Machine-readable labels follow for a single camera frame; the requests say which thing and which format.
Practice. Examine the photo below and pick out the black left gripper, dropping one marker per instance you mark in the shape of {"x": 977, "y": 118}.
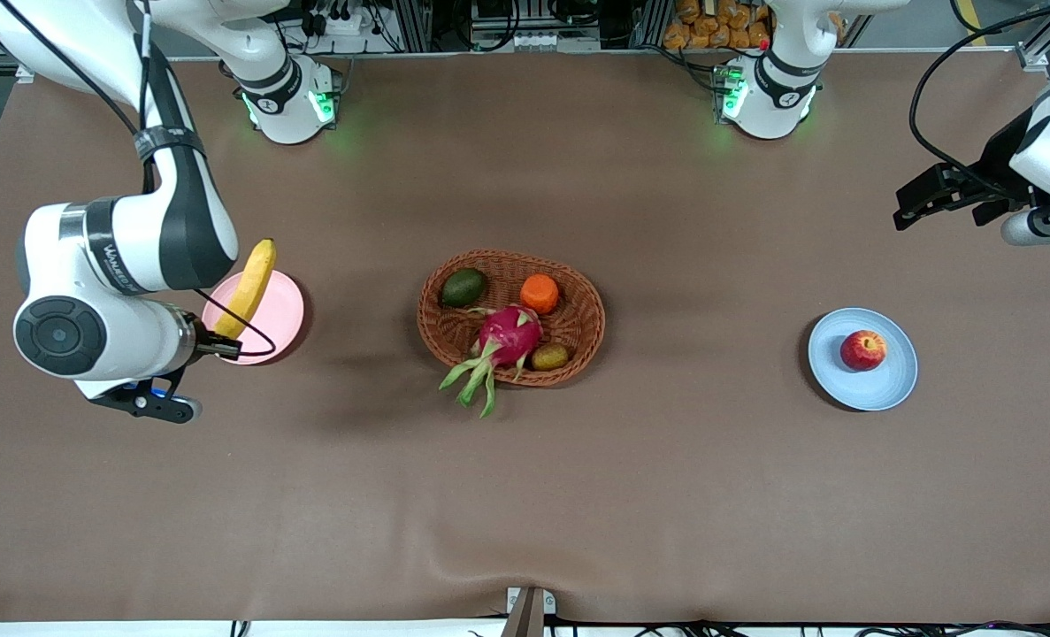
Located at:
{"x": 995, "y": 168}

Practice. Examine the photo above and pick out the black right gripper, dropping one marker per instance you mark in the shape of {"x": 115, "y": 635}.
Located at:
{"x": 221, "y": 348}

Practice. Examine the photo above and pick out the yellow banana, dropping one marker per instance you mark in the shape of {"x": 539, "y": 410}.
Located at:
{"x": 250, "y": 287}

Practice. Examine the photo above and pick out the red apple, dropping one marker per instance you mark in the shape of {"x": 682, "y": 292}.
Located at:
{"x": 863, "y": 350}

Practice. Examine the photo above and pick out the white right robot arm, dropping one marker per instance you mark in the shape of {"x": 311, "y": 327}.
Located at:
{"x": 126, "y": 341}

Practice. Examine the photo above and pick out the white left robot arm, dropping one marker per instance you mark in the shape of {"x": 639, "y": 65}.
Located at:
{"x": 772, "y": 106}

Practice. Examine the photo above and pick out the pink plate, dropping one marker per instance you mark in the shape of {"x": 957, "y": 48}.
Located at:
{"x": 286, "y": 305}

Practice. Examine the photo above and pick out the blue plate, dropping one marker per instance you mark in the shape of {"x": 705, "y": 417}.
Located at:
{"x": 887, "y": 389}

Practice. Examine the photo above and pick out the green avocado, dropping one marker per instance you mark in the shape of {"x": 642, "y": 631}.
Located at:
{"x": 463, "y": 287}

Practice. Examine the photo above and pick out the bag of bread rolls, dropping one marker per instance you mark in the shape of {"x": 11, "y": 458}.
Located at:
{"x": 710, "y": 26}

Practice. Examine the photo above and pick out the pink dragon fruit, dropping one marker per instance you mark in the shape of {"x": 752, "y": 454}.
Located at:
{"x": 514, "y": 333}

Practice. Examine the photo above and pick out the orange fruit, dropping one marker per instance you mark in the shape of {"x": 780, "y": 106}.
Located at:
{"x": 539, "y": 293}

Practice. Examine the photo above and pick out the brown kiwi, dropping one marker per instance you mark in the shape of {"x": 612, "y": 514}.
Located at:
{"x": 550, "y": 356}

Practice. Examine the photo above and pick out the brown table mat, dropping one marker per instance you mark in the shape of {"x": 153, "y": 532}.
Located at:
{"x": 524, "y": 495}

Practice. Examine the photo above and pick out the white power strip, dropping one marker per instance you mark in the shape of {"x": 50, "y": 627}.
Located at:
{"x": 339, "y": 25}

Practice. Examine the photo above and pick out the brown wicker basket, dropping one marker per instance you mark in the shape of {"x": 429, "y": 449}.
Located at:
{"x": 578, "y": 301}

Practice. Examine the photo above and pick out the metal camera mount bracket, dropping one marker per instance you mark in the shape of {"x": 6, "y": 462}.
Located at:
{"x": 529, "y": 610}

